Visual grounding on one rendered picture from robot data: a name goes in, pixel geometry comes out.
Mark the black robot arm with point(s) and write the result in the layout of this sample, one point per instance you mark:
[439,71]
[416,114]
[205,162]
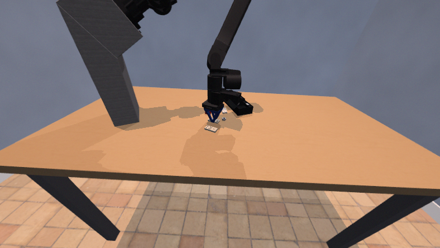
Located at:
[134,10]

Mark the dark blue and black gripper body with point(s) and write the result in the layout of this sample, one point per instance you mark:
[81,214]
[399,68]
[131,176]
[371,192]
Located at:
[207,104]

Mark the black three-compartment bin rack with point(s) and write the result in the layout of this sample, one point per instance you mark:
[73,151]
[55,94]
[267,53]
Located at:
[243,108]

